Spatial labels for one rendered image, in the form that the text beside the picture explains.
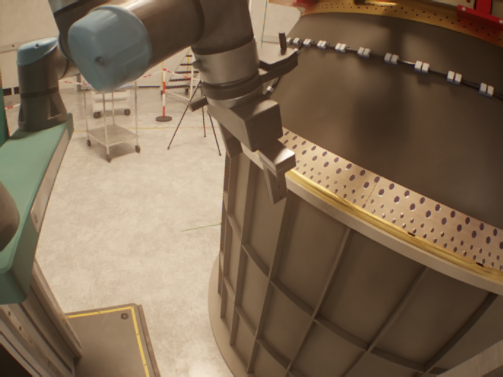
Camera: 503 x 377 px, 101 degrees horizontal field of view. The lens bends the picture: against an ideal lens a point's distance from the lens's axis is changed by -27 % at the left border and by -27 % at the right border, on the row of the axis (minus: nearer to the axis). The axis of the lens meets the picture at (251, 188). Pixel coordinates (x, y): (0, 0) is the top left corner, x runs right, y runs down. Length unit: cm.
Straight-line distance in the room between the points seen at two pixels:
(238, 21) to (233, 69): 5
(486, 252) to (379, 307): 30
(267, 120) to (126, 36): 19
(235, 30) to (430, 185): 49
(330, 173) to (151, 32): 52
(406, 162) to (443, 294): 31
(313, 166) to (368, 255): 25
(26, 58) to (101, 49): 58
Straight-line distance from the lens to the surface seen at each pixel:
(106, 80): 24
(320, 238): 73
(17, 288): 38
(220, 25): 30
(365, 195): 62
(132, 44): 24
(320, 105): 77
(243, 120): 32
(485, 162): 67
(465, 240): 63
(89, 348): 137
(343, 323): 85
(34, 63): 79
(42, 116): 80
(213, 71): 33
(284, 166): 34
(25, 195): 48
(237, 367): 158
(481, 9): 77
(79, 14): 36
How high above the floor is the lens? 147
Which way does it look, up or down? 29 degrees down
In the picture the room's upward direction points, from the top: 7 degrees clockwise
